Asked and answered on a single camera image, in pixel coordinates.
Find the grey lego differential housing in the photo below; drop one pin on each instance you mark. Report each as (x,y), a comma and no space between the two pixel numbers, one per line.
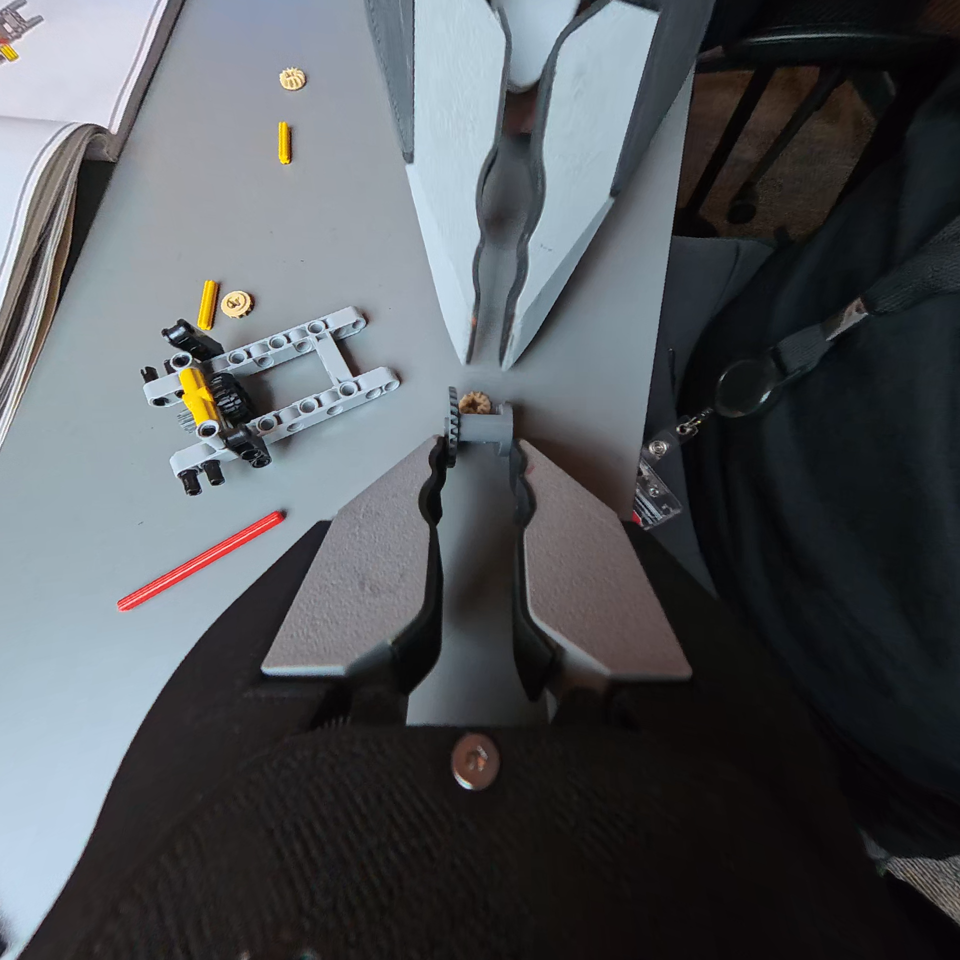
(484,431)

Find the black badge reel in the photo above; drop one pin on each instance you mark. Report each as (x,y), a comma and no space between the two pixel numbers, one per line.
(746,388)

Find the lego instruction booklet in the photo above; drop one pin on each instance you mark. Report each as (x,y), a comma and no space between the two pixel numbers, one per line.
(45,187)

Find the yellow lego axle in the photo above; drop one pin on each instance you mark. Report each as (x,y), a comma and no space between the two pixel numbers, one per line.
(208,304)
(285,142)

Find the tan lego bevel gear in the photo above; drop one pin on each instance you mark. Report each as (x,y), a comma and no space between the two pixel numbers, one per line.
(237,304)
(474,403)
(292,79)

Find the grey lego frame assembly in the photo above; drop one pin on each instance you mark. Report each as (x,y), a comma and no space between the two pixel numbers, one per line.
(300,349)

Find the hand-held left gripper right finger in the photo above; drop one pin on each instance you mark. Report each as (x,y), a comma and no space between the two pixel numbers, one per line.
(592,592)

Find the clear badge holder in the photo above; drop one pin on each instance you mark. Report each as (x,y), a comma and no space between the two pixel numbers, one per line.
(660,495)

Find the red lego axle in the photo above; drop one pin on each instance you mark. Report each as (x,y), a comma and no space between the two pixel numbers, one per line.
(202,561)

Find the black office chair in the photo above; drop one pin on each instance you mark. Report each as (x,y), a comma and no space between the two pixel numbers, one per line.
(787,45)

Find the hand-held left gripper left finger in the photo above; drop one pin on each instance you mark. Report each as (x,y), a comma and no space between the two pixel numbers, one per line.
(360,592)

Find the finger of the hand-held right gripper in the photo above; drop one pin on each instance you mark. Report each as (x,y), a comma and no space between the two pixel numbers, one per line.
(592,127)
(450,112)

